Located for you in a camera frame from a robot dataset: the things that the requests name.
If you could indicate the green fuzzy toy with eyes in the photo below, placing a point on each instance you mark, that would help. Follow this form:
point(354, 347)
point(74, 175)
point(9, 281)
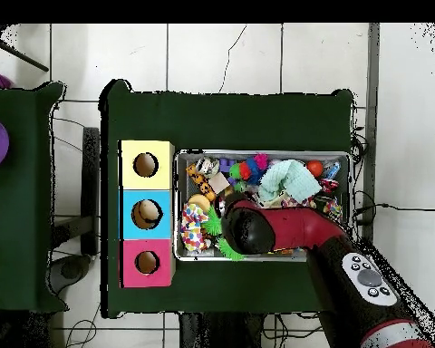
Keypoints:
point(229, 252)

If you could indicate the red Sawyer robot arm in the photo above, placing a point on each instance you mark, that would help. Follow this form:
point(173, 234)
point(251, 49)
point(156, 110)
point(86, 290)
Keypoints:
point(297, 228)

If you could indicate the wooden box with three holes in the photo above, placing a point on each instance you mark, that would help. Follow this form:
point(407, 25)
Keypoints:
point(159, 181)

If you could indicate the orange tiger plush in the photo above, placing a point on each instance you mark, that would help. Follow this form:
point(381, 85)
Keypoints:
point(203, 183)

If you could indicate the foam burger toy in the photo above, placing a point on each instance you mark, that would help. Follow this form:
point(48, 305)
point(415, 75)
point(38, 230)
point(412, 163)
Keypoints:
point(199, 201)

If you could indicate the green fuzzy ball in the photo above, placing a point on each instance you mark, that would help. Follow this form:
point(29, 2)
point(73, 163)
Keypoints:
point(212, 223)

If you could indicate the multicolour fuzzy caterpillar toy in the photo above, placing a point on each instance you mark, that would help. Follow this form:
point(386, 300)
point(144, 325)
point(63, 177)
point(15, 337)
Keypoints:
point(248, 168)

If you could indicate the white multicolour dotted cloth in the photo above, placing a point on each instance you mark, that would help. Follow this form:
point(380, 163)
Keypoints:
point(192, 228)

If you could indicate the dark green tablecloth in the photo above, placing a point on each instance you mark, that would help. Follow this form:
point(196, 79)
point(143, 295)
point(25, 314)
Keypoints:
point(232, 123)
point(21, 199)

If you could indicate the mint green cloth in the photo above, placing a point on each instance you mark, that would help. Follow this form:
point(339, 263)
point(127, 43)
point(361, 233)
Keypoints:
point(297, 179)

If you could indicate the orange ball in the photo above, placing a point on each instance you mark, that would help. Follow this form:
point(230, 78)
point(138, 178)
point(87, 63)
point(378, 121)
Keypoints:
point(314, 168)

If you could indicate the grey rounded floor object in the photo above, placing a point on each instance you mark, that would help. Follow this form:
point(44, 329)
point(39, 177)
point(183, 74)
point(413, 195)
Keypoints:
point(70, 270)

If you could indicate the black tripod leg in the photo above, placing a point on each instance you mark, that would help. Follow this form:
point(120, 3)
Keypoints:
point(21, 57)

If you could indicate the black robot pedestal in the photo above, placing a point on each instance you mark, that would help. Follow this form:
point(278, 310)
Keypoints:
point(221, 330)

